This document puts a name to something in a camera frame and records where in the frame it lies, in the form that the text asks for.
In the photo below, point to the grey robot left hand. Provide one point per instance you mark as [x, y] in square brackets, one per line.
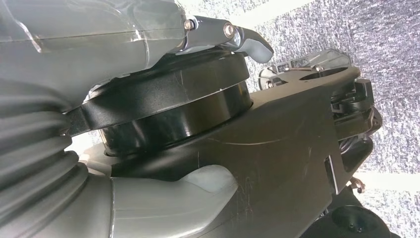
[82, 49]

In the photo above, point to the black robot body structure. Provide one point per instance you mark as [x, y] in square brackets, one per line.
[262, 148]

